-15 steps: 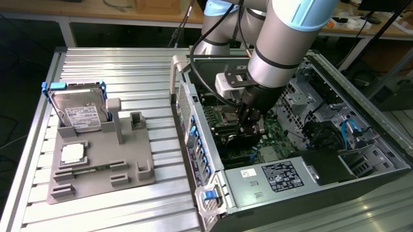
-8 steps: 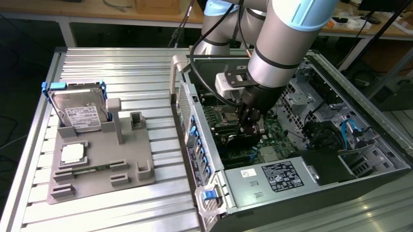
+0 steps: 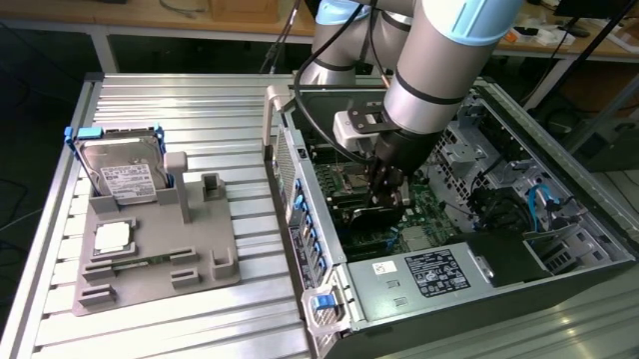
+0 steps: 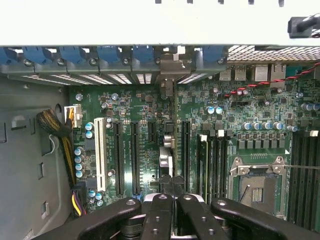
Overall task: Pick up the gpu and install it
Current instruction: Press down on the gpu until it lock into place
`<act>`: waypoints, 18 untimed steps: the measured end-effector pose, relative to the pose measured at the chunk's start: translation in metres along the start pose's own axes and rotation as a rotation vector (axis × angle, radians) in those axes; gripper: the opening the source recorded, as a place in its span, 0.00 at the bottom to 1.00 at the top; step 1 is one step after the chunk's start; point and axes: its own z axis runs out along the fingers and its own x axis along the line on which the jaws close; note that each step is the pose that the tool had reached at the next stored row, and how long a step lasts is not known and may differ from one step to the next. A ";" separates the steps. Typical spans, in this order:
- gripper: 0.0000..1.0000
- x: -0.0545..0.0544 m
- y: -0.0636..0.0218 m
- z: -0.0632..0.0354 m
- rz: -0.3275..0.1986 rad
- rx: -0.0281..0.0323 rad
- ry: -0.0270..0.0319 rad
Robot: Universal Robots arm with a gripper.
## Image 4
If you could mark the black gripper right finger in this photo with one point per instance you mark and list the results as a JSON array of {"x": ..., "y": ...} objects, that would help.
[{"x": 197, "y": 220}]

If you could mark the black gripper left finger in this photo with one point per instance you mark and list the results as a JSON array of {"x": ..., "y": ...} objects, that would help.
[{"x": 160, "y": 220}]

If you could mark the long black expansion slot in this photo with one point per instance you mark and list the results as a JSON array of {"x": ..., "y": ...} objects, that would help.
[
  {"x": 118, "y": 160},
  {"x": 186, "y": 155},
  {"x": 135, "y": 160}
]

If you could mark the CPU socket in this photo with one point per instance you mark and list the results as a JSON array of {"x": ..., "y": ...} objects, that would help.
[{"x": 260, "y": 192}]

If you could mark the short black expansion slot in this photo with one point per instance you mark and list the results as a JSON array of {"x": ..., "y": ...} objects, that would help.
[{"x": 152, "y": 132}]

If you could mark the white PCI expansion slot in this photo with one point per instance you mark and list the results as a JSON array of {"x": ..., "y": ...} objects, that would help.
[{"x": 100, "y": 150}]

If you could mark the green motherboard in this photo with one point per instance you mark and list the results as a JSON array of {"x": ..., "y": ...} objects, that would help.
[{"x": 130, "y": 100}]

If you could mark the white power connector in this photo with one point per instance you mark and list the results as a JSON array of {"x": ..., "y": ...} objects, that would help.
[{"x": 76, "y": 112}]

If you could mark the blue slot retainer clip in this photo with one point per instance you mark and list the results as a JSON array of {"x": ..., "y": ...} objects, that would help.
[
  {"x": 212, "y": 53},
  {"x": 108, "y": 53},
  {"x": 71, "y": 53},
  {"x": 33, "y": 53},
  {"x": 6, "y": 56},
  {"x": 142, "y": 53}
]

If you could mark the open black PC case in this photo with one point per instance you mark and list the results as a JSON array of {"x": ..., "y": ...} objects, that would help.
[{"x": 30, "y": 112}]

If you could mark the black rear power plug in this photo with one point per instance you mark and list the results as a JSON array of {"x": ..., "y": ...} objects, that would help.
[{"x": 300, "y": 26}]

